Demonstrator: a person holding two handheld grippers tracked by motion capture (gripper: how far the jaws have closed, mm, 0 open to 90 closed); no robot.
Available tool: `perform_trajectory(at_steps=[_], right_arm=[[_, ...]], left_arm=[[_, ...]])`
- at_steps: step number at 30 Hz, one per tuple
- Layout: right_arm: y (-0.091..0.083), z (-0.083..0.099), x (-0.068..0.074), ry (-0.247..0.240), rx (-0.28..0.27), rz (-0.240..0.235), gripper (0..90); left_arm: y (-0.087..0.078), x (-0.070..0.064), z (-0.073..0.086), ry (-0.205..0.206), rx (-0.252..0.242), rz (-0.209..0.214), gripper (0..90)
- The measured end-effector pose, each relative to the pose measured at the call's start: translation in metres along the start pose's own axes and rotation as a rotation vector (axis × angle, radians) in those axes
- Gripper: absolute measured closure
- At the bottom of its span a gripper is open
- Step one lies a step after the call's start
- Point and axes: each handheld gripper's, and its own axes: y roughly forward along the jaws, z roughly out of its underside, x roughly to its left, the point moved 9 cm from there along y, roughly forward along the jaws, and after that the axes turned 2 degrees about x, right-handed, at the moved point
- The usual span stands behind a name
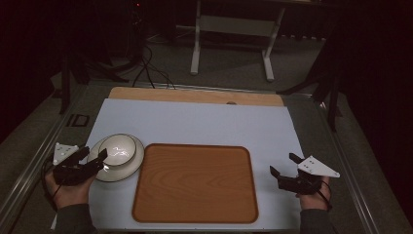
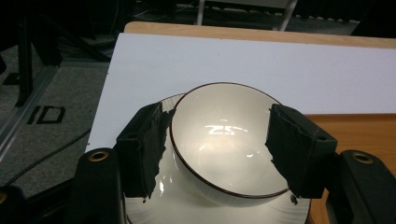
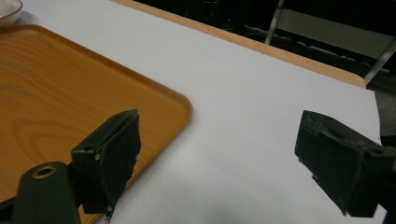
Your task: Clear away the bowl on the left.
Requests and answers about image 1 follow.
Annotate black floor cables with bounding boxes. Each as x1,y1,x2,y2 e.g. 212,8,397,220
131,44,177,91

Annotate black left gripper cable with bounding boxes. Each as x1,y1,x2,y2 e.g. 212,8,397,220
40,155,63,210

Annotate white metal table frame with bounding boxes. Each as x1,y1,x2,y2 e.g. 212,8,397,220
190,0,287,83

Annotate white round bowl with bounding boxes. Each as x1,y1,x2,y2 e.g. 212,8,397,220
86,133,146,183

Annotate person's left hand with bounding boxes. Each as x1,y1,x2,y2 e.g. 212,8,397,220
45,171,97,210

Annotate wooden tray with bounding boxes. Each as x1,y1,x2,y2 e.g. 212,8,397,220
131,142,260,225

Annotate person's right hand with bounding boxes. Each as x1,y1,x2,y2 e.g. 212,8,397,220
294,176,333,212

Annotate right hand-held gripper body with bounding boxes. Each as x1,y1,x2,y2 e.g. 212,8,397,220
277,154,342,196

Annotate white table mat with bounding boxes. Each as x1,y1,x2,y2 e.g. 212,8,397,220
51,97,307,232

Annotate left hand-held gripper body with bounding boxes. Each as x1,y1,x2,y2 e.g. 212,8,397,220
52,141,99,187

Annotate black floor plate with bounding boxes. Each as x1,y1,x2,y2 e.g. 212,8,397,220
65,113,91,129

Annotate black metal stand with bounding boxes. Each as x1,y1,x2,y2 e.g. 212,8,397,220
57,53,131,115
276,30,346,133

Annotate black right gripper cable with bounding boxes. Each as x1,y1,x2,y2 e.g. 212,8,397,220
316,179,334,211

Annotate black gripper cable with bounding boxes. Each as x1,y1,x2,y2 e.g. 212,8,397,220
40,155,63,210
316,179,334,211

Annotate metal floor rail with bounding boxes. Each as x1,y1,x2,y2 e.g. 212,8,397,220
0,87,86,226
311,97,382,234

